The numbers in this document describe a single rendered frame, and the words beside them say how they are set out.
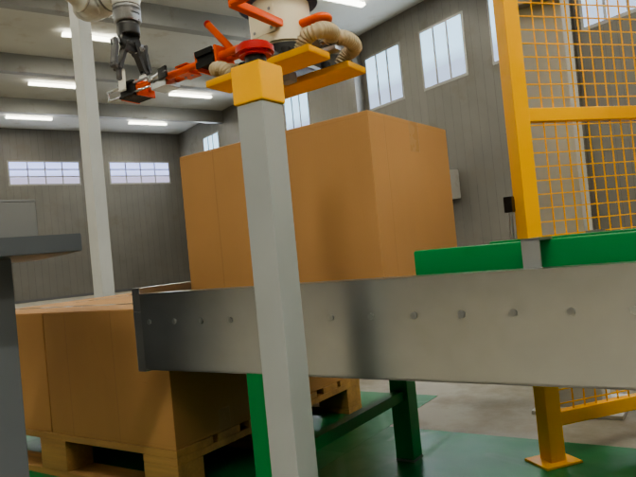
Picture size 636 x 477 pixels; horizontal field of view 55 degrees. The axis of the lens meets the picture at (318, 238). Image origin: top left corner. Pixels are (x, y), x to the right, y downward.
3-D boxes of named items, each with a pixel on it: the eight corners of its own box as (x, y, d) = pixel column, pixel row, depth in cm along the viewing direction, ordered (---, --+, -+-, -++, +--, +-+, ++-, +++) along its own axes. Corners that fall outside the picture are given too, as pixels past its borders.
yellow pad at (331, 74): (366, 74, 171) (364, 56, 171) (348, 66, 162) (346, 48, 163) (271, 104, 189) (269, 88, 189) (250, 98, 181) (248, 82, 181)
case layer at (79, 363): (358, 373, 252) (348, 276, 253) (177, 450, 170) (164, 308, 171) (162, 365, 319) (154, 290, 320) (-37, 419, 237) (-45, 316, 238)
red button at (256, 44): (283, 65, 111) (281, 44, 111) (258, 57, 105) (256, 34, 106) (254, 75, 115) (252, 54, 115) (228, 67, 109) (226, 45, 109)
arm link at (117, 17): (146, 7, 203) (148, 25, 203) (128, 15, 208) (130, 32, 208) (123, -1, 195) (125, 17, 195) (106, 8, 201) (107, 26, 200)
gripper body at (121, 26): (124, 17, 196) (127, 46, 196) (145, 25, 203) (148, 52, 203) (110, 24, 200) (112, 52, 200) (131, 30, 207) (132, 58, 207)
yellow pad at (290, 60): (330, 59, 155) (328, 40, 155) (309, 50, 147) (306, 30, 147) (230, 94, 173) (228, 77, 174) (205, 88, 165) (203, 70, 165)
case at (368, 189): (461, 279, 162) (446, 129, 162) (385, 296, 129) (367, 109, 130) (286, 289, 197) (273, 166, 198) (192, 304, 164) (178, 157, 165)
